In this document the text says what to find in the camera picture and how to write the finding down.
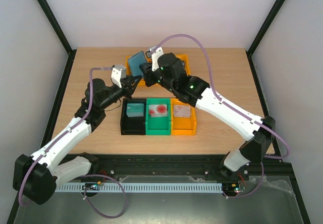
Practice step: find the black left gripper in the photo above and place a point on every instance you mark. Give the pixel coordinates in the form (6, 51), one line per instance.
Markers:
(128, 91)

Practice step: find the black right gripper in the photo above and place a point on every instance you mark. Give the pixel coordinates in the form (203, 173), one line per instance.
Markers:
(148, 73)

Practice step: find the blue leather card holder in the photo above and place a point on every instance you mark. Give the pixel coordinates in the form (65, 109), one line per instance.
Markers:
(134, 63)

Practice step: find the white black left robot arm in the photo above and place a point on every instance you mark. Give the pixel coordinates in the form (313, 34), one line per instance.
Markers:
(37, 176)

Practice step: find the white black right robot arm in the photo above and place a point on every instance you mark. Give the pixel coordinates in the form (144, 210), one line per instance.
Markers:
(168, 71)

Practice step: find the teal credit card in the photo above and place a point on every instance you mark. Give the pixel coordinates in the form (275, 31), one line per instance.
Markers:
(135, 110)

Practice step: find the white red circle card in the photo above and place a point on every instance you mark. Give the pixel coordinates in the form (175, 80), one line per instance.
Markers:
(158, 110)

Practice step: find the white patterned card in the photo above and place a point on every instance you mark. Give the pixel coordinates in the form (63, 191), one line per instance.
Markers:
(182, 111)

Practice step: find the orange rear triple bin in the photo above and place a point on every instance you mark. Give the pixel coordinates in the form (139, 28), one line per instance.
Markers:
(182, 57)

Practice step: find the black plastic bin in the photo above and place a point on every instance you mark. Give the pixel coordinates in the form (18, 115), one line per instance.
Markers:
(134, 125)

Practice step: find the green plastic bin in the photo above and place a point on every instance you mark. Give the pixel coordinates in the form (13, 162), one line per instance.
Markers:
(158, 125)

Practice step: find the orange front plastic bin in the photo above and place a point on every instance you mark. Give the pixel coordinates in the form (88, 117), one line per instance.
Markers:
(183, 126)

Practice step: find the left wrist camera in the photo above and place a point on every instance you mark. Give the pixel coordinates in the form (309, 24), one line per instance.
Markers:
(118, 73)

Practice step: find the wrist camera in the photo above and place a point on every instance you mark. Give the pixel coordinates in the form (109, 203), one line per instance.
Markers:
(118, 73)
(154, 52)

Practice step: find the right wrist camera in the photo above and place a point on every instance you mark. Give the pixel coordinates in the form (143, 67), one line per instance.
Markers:
(154, 52)

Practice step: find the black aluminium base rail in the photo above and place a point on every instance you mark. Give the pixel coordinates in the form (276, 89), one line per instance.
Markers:
(205, 166)

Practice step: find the light blue slotted cable duct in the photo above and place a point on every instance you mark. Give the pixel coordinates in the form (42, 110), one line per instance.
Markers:
(142, 188)

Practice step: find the black frame post left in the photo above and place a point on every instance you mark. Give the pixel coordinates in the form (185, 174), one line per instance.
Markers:
(55, 25)

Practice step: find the black frame post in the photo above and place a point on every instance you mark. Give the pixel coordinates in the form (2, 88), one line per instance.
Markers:
(265, 26)
(55, 25)

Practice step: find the black frame post right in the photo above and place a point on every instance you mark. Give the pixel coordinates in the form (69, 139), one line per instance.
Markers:
(265, 26)

